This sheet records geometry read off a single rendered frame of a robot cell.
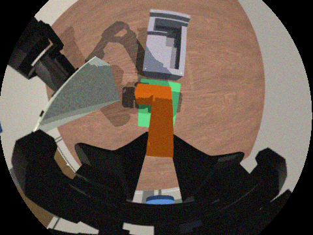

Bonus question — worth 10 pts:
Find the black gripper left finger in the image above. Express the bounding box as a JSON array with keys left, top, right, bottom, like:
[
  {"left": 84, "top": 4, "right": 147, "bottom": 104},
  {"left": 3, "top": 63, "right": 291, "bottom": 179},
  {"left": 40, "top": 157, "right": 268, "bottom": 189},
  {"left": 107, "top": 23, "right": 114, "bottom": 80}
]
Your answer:
[{"left": 75, "top": 131, "right": 149, "bottom": 202}]

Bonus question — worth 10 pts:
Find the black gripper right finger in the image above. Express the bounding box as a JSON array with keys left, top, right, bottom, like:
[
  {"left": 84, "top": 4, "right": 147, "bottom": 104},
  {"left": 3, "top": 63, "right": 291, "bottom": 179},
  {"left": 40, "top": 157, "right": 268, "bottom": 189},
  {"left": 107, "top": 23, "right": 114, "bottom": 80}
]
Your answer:
[{"left": 173, "top": 134, "right": 245, "bottom": 202}]

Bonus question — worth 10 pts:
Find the orange l-shaped part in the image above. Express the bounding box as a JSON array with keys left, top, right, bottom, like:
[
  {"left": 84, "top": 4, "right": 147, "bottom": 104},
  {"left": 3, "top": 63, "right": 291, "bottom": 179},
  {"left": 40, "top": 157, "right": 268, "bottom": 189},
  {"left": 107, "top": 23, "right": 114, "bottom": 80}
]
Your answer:
[{"left": 134, "top": 84, "right": 174, "bottom": 157}]

